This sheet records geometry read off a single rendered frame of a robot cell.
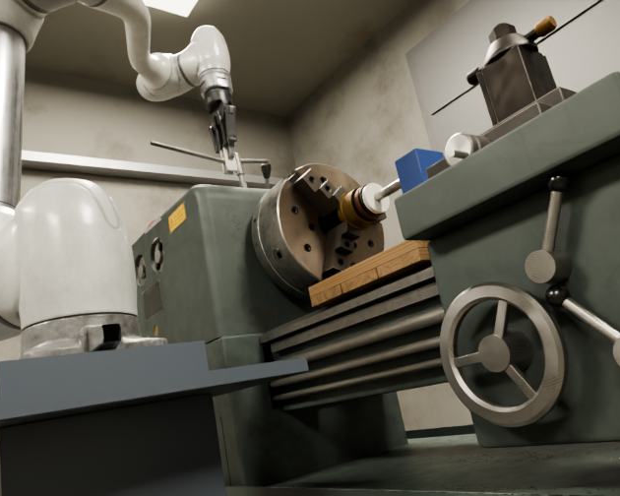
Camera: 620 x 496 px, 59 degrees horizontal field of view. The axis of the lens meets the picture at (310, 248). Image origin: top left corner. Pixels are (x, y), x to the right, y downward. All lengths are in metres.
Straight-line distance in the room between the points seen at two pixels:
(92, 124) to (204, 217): 2.81
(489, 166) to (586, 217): 0.11
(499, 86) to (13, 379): 0.74
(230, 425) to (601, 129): 0.93
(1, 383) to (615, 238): 0.65
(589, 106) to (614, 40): 2.53
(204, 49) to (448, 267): 1.10
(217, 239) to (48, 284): 0.58
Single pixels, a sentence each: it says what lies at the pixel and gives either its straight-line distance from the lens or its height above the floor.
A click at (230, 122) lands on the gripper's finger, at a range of 1.51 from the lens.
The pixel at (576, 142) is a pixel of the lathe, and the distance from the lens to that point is 0.58.
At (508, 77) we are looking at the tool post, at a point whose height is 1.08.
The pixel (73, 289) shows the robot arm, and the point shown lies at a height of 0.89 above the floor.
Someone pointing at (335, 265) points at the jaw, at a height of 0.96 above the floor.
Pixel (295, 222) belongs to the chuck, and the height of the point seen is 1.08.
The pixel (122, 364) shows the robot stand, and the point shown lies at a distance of 0.72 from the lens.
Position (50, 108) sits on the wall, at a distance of 4.04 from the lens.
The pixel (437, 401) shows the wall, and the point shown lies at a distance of 3.67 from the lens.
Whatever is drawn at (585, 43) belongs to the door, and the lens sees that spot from 3.18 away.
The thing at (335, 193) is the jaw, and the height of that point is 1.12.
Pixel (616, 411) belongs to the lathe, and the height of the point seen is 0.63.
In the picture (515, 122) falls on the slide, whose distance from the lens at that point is 0.71.
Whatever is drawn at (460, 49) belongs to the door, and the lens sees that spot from 3.61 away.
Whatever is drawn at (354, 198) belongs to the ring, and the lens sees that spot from 1.19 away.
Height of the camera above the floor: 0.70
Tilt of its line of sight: 15 degrees up
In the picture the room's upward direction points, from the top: 11 degrees counter-clockwise
